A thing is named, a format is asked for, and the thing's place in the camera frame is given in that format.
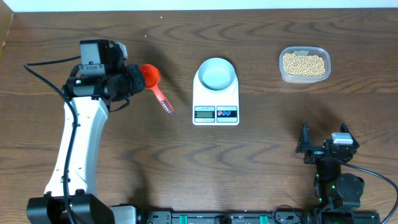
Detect white digital kitchen scale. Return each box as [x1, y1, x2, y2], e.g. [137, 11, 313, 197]
[192, 70, 240, 126]

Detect red plastic measuring scoop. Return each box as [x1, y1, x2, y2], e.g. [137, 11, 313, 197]
[140, 64, 175, 116]

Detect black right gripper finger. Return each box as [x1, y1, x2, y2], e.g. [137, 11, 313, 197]
[295, 122, 310, 153]
[340, 123, 351, 134]

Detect pile of soybeans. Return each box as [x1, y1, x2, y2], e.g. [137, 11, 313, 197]
[282, 53, 326, 77]

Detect white round bowl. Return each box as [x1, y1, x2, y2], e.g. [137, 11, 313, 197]
[198, 58, 236, 91]

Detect clear plastic food container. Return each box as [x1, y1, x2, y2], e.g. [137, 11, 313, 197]
[279, 47, 331, 84]

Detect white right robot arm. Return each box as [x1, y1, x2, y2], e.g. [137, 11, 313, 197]
[295, 123, 364, 224]

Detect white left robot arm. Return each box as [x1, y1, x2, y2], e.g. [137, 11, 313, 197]
[27, 39, 146, 223]

